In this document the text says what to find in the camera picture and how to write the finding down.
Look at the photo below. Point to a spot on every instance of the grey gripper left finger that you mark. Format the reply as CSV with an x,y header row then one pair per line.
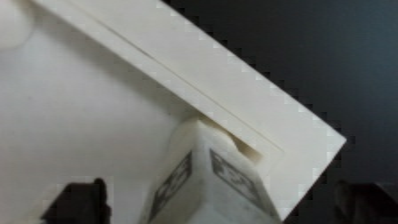
x,y
78,206

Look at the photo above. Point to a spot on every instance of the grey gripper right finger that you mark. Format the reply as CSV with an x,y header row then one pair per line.
x,y
364,203

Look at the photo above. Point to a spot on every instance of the white table leg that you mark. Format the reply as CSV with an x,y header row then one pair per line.
x,y
206,190

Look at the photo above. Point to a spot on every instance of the white square tabletop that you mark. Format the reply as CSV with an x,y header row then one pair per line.
x,y
112,72

